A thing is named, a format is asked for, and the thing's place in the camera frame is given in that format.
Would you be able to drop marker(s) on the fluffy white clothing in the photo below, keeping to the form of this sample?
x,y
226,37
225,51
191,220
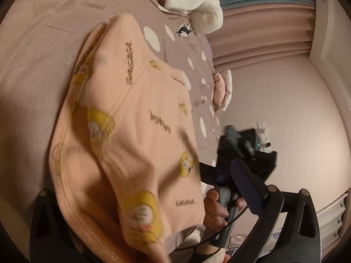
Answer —
x,y
192,238

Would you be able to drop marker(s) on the peach cartoon print pants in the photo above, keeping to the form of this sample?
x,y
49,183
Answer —
x,y
131,131

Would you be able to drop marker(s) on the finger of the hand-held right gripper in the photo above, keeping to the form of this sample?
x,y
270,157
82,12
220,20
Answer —
x,y
211,174

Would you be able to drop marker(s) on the pink curtain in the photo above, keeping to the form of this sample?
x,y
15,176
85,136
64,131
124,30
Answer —
x,y
260,33

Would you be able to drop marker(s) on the mauve polka dot blanket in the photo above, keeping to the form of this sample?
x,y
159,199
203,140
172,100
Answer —
x,y
175,54

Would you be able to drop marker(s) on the white drawer cabinet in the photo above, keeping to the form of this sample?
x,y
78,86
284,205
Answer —
x,y
331,219

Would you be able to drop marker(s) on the person's right forearm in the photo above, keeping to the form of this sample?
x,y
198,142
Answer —
x,y
204,253

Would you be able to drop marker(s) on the person's right hand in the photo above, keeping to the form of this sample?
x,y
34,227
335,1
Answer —
x,y
212,208

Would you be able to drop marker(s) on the white power strip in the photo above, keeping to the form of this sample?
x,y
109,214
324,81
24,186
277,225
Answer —
x,y
263,134

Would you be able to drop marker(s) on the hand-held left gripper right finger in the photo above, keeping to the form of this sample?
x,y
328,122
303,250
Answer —
x,y
244,186

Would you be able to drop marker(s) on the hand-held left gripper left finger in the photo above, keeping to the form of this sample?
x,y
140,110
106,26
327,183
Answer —
x,y
41,224

